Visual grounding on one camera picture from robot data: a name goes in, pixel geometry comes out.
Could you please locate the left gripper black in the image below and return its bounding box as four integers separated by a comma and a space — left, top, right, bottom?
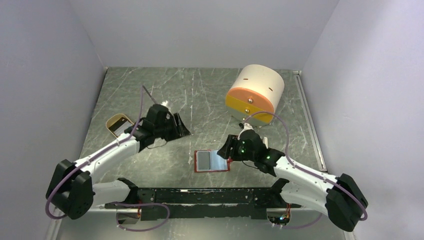
154, 112, 191, 142

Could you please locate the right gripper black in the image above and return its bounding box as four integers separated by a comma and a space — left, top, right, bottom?
217, 134, 257, 162

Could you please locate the black VIP credit card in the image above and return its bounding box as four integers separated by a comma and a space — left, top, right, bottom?
197, 151, 211, 171

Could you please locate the red leather card holder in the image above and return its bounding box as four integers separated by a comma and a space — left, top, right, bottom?
194, 149, 231, 173

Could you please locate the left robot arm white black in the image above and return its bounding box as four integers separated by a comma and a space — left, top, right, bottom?
44, 104, 191, 220

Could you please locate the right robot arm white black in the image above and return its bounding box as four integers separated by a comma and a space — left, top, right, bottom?
217, 129, 368, 232

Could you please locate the stack of credit cards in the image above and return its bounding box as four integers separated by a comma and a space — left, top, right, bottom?
107, 117, 134, 138

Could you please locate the gold metal card tray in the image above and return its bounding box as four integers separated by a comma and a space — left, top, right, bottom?
105, 113, 134, 138

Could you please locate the cream cylindrical drawer box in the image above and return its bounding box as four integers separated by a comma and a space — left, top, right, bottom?
225, 64, 285, 127

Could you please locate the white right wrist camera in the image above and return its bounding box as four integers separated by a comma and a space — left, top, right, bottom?
237, 122, 253, 140

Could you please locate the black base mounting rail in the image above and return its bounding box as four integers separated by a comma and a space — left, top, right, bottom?
105, 187, 288, 221

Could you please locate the aluminium frame rail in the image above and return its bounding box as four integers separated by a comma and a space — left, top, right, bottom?
52, 188, 345, 213

